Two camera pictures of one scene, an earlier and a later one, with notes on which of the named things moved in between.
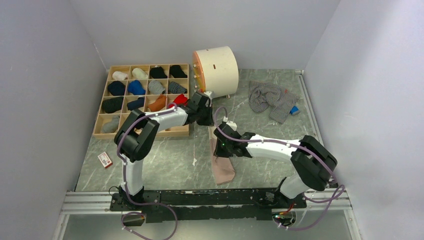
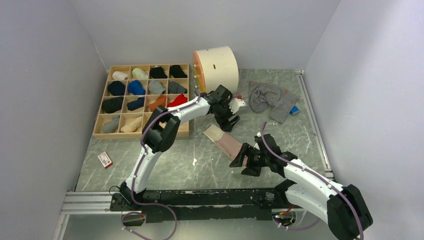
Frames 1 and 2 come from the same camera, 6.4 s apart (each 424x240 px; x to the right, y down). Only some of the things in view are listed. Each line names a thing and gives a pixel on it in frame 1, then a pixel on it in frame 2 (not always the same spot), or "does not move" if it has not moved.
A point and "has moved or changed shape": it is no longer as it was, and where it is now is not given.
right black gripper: x=218 y=152 to x=238 y=162
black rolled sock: x=158 y=72 does not move
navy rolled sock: x=116 y=88 does not move
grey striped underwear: x=264 y=95 does not move
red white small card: x=105 y=160 does not move
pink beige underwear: x=223 y=167 has moved or changed shape
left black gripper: x=208 y=121 to x=224 y=124
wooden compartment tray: x=149 y=89 does not move
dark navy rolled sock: x=132 y=105 does not move
